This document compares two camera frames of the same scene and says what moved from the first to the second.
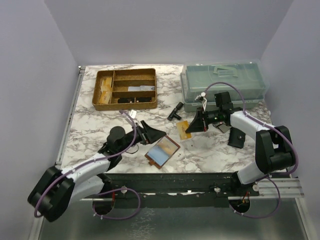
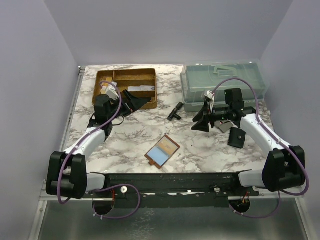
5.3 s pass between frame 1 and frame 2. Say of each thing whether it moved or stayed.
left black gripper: moved
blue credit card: stayed
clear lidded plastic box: stayed
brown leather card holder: stayed
